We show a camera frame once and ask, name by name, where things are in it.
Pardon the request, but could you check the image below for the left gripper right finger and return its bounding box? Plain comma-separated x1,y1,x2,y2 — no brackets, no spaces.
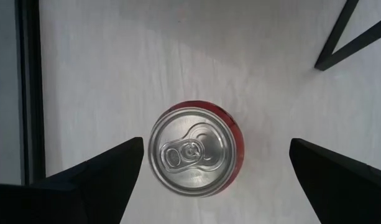
289,138,381,224

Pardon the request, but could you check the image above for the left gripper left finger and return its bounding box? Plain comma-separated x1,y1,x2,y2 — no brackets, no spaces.
0,136,145,224

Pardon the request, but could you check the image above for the red Coca-Cola can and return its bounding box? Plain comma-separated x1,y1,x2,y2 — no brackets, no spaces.
147,100,245,198

